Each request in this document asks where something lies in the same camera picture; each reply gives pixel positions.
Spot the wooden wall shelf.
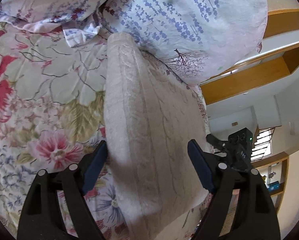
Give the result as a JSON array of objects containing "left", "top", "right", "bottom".
[{"left": 252, "top": 152, "right": 289, "bottom": 212}]

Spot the pale pink rear pillow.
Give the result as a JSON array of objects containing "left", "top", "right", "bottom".
[{"left": 0, "top": 0, "right": 106, "bottom": 47}]

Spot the cream cable-knit sweater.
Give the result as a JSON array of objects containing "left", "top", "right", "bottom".
[{"left": 104, "top": 33, "right": 209, "bottom": 239}]

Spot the floral bed quilt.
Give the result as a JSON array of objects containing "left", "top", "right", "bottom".
[{"left": 0, "top": 21, "right": 212, "bottom": 240}]

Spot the pink lavender print pillow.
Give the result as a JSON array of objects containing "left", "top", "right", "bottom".
[{"left": 103, "top": 0, "right": 268, "bottom": 85}]

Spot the wooden door frame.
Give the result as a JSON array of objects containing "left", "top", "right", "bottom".
[{"left": 201, "top": 9, "right": 299, "bottom": 105}]

